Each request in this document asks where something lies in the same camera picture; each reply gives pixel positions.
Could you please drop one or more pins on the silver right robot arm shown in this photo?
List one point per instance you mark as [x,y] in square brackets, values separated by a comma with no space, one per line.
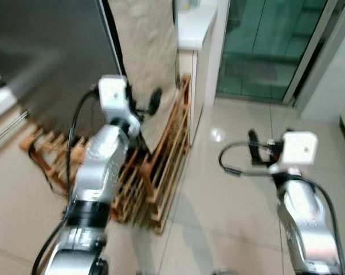
[301,217]

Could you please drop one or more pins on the beige kitchen cabinet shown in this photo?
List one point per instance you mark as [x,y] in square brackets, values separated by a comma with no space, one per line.
[198,86]

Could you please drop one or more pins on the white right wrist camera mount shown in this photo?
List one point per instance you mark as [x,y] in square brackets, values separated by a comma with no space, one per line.
[298,148]

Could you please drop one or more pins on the white counter top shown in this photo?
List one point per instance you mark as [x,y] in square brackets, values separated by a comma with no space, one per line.
[192,28]

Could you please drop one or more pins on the wooden slat rack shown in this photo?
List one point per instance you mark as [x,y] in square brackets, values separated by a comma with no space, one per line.
[161,172]

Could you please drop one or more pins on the green glass sliding door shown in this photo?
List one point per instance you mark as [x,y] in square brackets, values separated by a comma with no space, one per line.
[258,46]

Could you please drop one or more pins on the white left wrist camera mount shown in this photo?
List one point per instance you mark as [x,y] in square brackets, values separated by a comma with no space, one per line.
[112,94]

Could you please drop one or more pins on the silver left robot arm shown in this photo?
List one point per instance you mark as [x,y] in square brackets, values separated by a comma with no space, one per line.
[101,166]

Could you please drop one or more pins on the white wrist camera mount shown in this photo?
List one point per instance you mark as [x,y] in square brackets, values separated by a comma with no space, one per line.
[298,148]
[112,94]

